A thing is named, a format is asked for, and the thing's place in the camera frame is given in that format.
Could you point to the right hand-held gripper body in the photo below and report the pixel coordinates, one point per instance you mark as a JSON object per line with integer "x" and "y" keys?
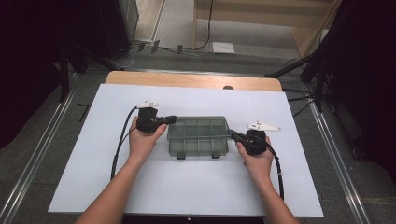
{"x": 255, "y": 141}

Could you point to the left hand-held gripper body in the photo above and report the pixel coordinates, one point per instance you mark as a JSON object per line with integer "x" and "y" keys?
{"x": 148, "y": 119}

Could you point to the grey translucent compartment box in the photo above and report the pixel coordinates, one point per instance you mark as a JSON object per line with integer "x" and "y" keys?
{"x": 199, "y": 140}

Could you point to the person's right hand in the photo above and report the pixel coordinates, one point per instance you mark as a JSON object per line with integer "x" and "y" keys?
{"x": 260, "y": 166}

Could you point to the person's left hand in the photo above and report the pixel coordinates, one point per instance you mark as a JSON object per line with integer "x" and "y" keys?
{"x": 141, "y": 144}

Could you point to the white table sheet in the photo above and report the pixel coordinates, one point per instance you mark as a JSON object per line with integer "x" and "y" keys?
{"x": 102, "y": 130}

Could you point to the dark round table grommet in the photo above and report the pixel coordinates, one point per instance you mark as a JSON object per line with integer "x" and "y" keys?
{"x": 228, "y": 87}

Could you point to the black angled floor tool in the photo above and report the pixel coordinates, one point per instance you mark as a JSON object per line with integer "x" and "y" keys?
{"x": 84, "y": 112}

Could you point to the black power plug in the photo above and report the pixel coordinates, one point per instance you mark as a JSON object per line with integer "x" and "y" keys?
{"x": 179, "y": 48}
{"x": 155, "y": 46}
{"x": 141, "y": 46}

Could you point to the black metal stand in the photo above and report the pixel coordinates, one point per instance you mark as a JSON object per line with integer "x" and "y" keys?
{"x": 64, "y": 77}
{"x": 319, "y": 84}

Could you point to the white paper on floor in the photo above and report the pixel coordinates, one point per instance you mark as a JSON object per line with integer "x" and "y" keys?
{"x": 223, "y": 47}

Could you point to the black cabinet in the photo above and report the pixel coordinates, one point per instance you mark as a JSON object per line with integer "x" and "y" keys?
{"x": 118, "y": 28}

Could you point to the dark curtain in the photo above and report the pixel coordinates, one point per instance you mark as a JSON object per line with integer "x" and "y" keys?
{"x": 367, "y": 77}
{"x": 28, "y": 68}

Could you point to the aluminium floor rail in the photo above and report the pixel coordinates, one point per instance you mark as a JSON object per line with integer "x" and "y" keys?
{"x": 336, "y": 158}
{"x": 34, "y": 158}

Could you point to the light wooden shelf frame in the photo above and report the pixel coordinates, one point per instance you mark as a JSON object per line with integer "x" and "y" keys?
{"x": 249, "y": 18}

